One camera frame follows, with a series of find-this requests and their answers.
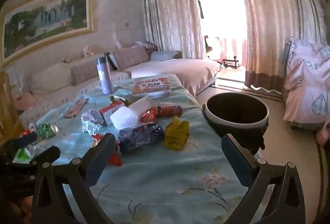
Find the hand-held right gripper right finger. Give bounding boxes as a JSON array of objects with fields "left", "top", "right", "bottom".
[{"left": 221, "top": 134, "right": 306, "bottom": 224}]

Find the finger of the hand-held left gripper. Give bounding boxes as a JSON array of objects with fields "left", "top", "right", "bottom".
[
  {"left": 31, "top": 146, "right": 61, "bottom": 164},
  {"left": 15, "top": 132, "right": 39, "bottom": 148}
]

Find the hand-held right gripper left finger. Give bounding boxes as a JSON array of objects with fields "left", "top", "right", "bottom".
[{"left": 31, "top": 132, "right": 117, "bottom": 224}]

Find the green drink can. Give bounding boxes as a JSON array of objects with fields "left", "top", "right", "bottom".
[{"left": 29, "top": 122, "right": 60, "bottom": 140}]

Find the clear plastic wrapper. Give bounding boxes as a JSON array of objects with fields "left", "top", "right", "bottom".
[{"left": 81, "top": 109, "right": 105, "bottom": 134}]

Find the blue purple plastic wrapper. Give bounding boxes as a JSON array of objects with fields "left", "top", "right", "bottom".
[{"left": 119, "top": 123, "right": 165, "bottom": 154}]

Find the red and white carton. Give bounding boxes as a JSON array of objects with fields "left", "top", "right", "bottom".
[{"left": 99, "top": 101, "right": 125, "bottom": 126}]

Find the dark round waste bin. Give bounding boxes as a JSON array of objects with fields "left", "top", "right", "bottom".
[{"left": 202, "top": 92, "right": 270, "bottom": 156}]

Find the orange snack wrapper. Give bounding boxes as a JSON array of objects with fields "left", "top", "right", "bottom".
[{"left": 140, "top": 108, "right": 158, "bottom": 124}]

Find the yellow plastic bag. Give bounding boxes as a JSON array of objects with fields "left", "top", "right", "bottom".
[{"left": 164, "top": 115, "right": 189, "bottom": 149}]

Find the white clear plastic pack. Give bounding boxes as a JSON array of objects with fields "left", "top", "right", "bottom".
[{"left": 128, "top": 96, "right": 155, "bottom": 113}]

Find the red plastic wrapper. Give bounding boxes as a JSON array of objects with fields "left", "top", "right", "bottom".
[{"left": 91, "top": 134, "right": 122, "bottom": 167}]

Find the green plastic wrapper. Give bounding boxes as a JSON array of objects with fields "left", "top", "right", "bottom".
[{"left": 13, "top": 148, "right": 33, "bottom": 164}]

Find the pink round soft toy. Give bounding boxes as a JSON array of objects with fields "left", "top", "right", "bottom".
[{"left": 14, "top": 92, "right": 37, "bottom": 111}]

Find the white tissue pack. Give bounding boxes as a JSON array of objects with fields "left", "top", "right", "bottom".
[{"left": 110, "top": 106, "right": 140, "bottom": 129}]

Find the pink flat box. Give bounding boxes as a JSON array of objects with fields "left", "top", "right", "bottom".
[{"left": 64, "top": 98, "right": 89, "bottom": 119}]

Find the green yellow candy wrapper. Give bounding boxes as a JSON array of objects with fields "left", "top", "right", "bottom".
[{"left": 110, "top": 95, "right": 132, "bottom": 108}]

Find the cream cushion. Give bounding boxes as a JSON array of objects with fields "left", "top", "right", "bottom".
[{"left": 31, "top": 63, "right": 74, "bottom": 95}]

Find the light blue floral blanket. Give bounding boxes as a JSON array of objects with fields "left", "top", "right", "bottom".
[{"left": 15, "top": 73, "right": 261, "bottom": 224}]

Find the purple thermos bottle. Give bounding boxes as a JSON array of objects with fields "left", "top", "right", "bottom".
[{"left": 97, "top": 56, "right": 114, "bottom": 95}]

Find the red snack tube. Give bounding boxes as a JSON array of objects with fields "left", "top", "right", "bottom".
[{"left": 156, "top": 105, "right": 183, "bottom": 117}]

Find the striped mauve cushion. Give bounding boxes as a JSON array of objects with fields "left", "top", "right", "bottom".
[
  {"left": 70, "top": 59, "right": 114, "bottom": 85},
  {"left": 113, "top": 46, "right": 150, "bottom": 70}
]

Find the colourful picture book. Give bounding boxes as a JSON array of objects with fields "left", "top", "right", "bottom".
[{"left": 131, "top": 77, "right": 172, "bottom": 97}]

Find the pink soft object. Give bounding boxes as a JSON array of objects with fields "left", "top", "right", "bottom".
[{"left": 316, "top": 121, "right": 330, "bottom": 146}]

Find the small dark wooden stand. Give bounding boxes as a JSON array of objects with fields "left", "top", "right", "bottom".
[{"left": 223, "top": 57, "right": 241, "bottom": 69}]

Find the pale pink corner sofa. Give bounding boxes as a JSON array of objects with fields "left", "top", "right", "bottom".
[{"left": 15, "top": 43, "right": 223, "bottom": 125}]

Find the pink heart print bedding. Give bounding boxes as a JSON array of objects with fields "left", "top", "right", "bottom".
[{"left": 282, "top": 37, "right": 330, "bottom": 124}]

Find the framed landscape painting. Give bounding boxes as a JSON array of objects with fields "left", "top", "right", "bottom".
[{"left": 2, "top": 0, "right": 94, "bottom": 66}]

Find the grey blue pillow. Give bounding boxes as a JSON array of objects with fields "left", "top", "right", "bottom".
[{"left": 150, "top": 51, "right": 182, "bottom": 61}]

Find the beige patterned curtain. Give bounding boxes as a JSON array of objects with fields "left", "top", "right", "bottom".
[
  {"left": 236, "top": 0, "right": 328, "bottom": 93},
  {"left": 143, "top": 0, "right": 207, "bottom": 60}
]

